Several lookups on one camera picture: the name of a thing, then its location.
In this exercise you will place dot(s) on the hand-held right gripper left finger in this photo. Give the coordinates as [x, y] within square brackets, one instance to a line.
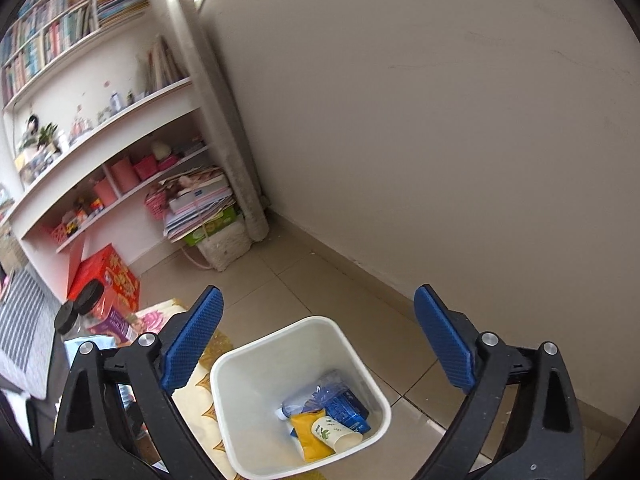
[192, 340]

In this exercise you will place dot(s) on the purple label jar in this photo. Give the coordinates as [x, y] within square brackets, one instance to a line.
[115, 325]

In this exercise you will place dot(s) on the cream plush toy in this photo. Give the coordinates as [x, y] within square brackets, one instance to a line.
[161, 150]

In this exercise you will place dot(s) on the stack of papers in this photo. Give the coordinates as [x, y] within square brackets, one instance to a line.
[200, 200]

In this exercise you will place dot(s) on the small white bottle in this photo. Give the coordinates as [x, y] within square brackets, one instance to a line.
[63, 141]

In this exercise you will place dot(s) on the crushed clear plastic bottle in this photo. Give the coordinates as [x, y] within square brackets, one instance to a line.
[320, 392]

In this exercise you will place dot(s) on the stack of coloured books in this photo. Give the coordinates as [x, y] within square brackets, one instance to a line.
[122, 0]

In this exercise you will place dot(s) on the white woven basket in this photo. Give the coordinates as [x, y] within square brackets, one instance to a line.
[225, 247]

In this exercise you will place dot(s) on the small grey bottle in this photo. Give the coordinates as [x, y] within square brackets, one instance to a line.
[116, 101]

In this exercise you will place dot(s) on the doll figurine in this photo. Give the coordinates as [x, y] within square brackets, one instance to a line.
[32, 130]

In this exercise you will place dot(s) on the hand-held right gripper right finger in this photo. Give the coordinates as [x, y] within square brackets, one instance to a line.
[445, 340]

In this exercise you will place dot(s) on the white plastic bin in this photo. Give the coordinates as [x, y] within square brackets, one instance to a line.
[250, 370]

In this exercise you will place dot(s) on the green box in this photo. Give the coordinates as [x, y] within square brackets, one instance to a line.
[215, 225]

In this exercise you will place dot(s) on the striped armrest cover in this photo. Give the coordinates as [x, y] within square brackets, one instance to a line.
[25, 320]

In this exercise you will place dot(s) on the grey curtain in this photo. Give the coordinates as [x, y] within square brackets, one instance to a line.
[215, 110]

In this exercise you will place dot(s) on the standing books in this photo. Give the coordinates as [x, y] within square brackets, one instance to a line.
[165, 65]

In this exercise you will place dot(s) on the white bookshelf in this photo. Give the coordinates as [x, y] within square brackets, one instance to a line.
[145, 120]

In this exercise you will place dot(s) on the white paper cup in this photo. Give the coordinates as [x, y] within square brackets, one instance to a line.
[335, 435]

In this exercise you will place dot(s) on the pink cup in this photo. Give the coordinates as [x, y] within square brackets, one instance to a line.
[105, 194]
[125, 175]

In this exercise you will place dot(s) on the pink mesh holder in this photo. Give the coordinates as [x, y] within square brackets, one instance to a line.
[60, 234]

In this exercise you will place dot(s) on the small blue labelled box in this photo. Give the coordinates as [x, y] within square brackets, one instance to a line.
[347, 407]

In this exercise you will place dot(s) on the hanging pink basket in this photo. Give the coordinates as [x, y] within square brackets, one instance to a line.
[155, 205]

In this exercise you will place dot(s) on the red cardboard box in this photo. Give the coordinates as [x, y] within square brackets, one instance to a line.
[115, 280]

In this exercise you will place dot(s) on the small potted plant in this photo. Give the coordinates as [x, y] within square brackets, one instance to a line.
[47, 134]

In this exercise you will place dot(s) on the yellow packet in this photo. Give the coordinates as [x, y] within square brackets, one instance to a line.
[307, 440]

